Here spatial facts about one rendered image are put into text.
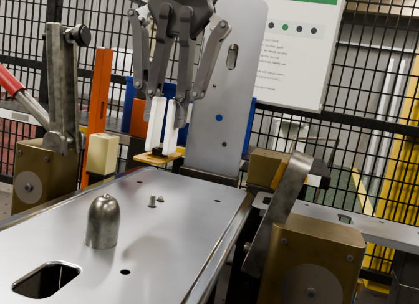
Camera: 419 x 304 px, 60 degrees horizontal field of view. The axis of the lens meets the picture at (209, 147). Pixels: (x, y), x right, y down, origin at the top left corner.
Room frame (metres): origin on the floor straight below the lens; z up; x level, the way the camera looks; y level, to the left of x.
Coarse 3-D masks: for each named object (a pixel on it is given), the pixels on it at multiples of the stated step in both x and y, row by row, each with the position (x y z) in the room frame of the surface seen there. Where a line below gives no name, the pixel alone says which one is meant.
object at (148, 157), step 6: (156, 150) 0.45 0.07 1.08; (162, 150) 0.45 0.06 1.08; (138, 156) 0.43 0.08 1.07; (144, 156) 0.44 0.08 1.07; (150, 156) 0.44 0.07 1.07; (156, 156) 0.45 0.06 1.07; (162, 156) 0.45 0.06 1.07; (168, 156) 0.46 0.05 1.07; (174, 156) 0.47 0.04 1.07; (180, 156) 0.48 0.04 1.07; (144, 162) 0.42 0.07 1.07; (150, 162) 0.42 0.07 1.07; (156, 162) 0.42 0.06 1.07; (162, 162) 0.42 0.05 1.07; (168, 162) 0.44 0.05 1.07
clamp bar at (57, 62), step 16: (48, 32) 0.48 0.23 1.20; (64, 32) 0.49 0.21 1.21; (80, 32) 0.48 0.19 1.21; (48, 48) 0.48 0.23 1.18; (64, 48) 0.50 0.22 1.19; (48, 64) 0.48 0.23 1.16; (64, 64) 0.50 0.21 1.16; (48, 80) 0.48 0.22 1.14; (64, 80) 0.48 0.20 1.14; (48, 96) 0.48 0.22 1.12; (64, 96) 0.48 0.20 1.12; (64, 112) 0.48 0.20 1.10; (64, 128) 0.47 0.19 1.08
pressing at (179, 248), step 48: (96, 192) 0.48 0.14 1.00; (144, 192) 0.51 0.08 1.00; (192, 192) 0.55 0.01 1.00; (240, 192) 0.60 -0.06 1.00; (0, 240) 0.31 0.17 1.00; (48, 240) 0.32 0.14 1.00; (144, 240) 0.36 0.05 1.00; (192, 240) 0.38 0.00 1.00; (0, 288) 0.24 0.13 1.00; (96, 288) 0.26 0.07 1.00; (144, 288) 0.27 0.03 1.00; (192, 288) 0.29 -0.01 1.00
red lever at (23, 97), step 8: (0, 64) 0.52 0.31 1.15; (0, 72) 0.51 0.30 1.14; (8, 72) 0.51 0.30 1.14; (0, 80) 0.50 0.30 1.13; (8, 80) 0.50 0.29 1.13; (16, 80) 0.51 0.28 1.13; (8, 88) 0.50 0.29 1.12; (16, 88) 0.50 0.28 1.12; (24, 88) 0.51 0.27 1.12; (16, 96) 0.50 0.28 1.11; (24, 96) 0.50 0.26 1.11; (24, 104) 0.50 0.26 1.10; (32, 104) 0.50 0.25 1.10; (32, 112) 0.50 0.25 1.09; (40, 112) 0.49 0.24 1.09; (40, 120) 0.49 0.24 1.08; (48, 120) 0.49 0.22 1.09; (48, 128) 0.49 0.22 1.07
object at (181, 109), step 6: (186, 96) 0.45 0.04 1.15; (180, 102) 0.45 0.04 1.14; (186, 102) 0.45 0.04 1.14; (180, 108) 0.45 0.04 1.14; (186, 108) 0.46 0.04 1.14; (180, 114) 0.45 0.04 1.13; (186, 114) 0.46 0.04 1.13; (174, 120) 0.45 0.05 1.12; (180, 120) 0.45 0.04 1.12; (174, 126) 0.45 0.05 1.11; (180, 126) 0.45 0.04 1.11
